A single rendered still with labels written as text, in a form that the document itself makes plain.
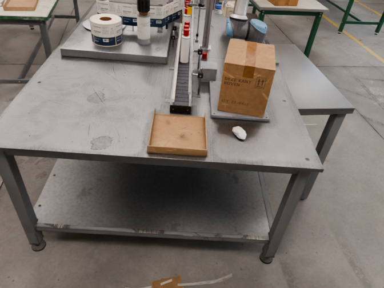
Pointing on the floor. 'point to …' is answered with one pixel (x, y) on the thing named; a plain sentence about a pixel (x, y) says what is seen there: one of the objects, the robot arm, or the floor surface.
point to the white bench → (18, 18)
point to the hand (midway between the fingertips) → (231, 7)
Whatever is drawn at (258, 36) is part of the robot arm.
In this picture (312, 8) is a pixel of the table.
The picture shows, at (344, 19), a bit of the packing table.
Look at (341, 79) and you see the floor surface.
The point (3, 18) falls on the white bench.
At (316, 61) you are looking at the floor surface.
